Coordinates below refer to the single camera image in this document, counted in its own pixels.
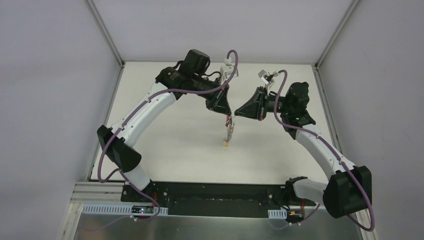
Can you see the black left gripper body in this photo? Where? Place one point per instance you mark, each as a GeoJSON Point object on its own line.
{"type": "Point", "coordinates": [214, 99]}

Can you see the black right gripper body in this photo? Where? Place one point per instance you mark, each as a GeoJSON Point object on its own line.
{"type": "Point", "coordinates": [260, 103]}

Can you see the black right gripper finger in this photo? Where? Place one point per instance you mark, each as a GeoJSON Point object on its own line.
{"type": "Point", "coordinates": [251, 106]}
{"type": "Point", "coordinates": [247, 113]}

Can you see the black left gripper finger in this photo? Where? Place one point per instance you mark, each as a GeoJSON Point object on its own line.
{"type": "Point", "coordinates": [221, 110]}
{"type": "Point", "coordinates": [225, 103]}

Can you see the red-handled metal key holder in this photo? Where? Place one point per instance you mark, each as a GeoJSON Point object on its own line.
{"type": "Point", "coordinates": [230, 125]}

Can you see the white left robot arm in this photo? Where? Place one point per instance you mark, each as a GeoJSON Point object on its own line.
{"type": "Point", "coordinates": [188, 76]}

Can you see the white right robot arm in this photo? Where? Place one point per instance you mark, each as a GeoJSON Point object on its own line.
{"type": "Point", "coordinates": [348, 188]}

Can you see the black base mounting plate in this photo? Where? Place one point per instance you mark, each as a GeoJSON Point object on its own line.
{"type": "Point", "coordinates": [216, 199]}

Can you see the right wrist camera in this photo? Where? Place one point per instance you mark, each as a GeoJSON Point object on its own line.
{"type": "Point", "coordinates": [266, 77]}

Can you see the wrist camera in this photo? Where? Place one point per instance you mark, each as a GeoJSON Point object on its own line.
{"type": "Point", "coordinates": [227, 69]}
{"type": "Point", "coordinates": [266, 77]}

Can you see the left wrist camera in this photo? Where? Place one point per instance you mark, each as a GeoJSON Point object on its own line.
{"type": "Point", "coordinates": [227, 69]}

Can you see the aluminium frame rail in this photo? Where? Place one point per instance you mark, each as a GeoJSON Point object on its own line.
{"type": "Point", "coordinates": [96, 192]}

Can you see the white cable duct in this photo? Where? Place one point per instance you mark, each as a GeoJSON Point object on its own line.
{"type": "Point", "coordinates": [124, 210]}

